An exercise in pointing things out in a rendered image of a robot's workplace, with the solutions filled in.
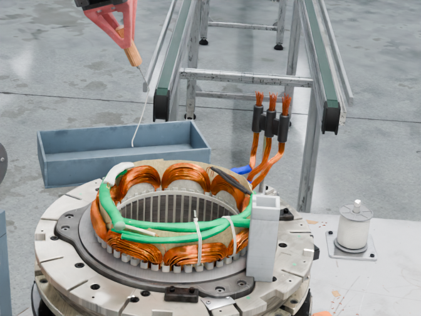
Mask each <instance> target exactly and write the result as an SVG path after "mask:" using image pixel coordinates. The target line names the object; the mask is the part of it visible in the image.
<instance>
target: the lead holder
mask: <svg viewBox="0 0 421 316"><path fill-rule="evenodd" d="M263 110H264V105H262V106H261V107H258V106H256V104H255V105H254V110H253V117H252V131H253V132H254V133H260V132H261V131H262V130H263V131H264V136H265V137H267V138H272V137H274V135H276V136H278V138H277V141H278V142H280V143H285V142H287V140H288V129H289V118H290V115H289V114H288V116H283V115H282V114H283V113H281V114H280V115H279V119H278V118H276V113H277V110H276V109H275V111H269V109H267V110H266V114H264V113H263Z"/></svg>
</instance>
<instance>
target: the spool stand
mask: <svg viewBox="0 0 421 316"><path fill-rule="evenodd" d="M360 206H361V201H360V200H355V202H354V207H353V213H356V214H358V213H360ZM325 235H326V243H327V248H328V255H329V257H330V258H336V259H346V260H362V261H377V253H376V250H375V245H374V242H373V238H372V235H371V234H368V239H367V241H366V242H367V243H368V248H367V249H366V250H365V251H364V252H361V253H349V252H345V251H343V250H341V249H339V248H338V247H336V245H335V238H336V237H337V231H326V233H325Z"/></svg>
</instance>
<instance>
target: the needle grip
mask: <svg viewBox="0 0 421 316"><path fill-rule="evenodd" d="M115 31H116V32H117V33H118V35H119V36H120V37H121V38H124V26H123V25H121V26H119V27H117V28H116V30H115ZM124 51H125V54H126V56H127V58H128V60H129V62H130V64H131V66H138V65H141V64H142V59H141V57H140V54H139V52H138V50H137V48H136V46H135V43H134V42H133V39H132V46H131V47H130V48H125V49H124Z"/></svg>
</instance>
